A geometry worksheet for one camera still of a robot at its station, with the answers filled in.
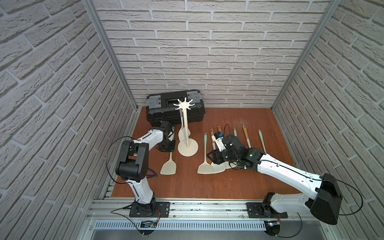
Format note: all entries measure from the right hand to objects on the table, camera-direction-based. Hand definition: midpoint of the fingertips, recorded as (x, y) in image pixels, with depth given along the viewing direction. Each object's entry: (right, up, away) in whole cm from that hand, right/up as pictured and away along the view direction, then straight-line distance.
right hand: (212, 154), depth 77 cm
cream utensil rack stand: (-15, 0, +18) cm, 23 cm away
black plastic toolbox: (-32, +27, +19) cm, 46 cm away
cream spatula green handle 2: (-25, -11, +10) cm, 29 cm away
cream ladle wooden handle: (+27, +7, +25) cm, 38 cm away
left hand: (-23, 0, +17) cm, 29 cm away
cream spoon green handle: (+37, +8, +26) cm, 46 cm away
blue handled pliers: (-35, -15, +8) cm, 39 cm away
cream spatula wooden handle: (+4, -10, +7) cm, 12 cm away
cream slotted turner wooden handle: (+6, -2, -11) cm, 13 cm away
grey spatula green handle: (+19, +9, +26) cm, 34 cm away
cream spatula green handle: (-3, -10, +9) cm, 14 cm away
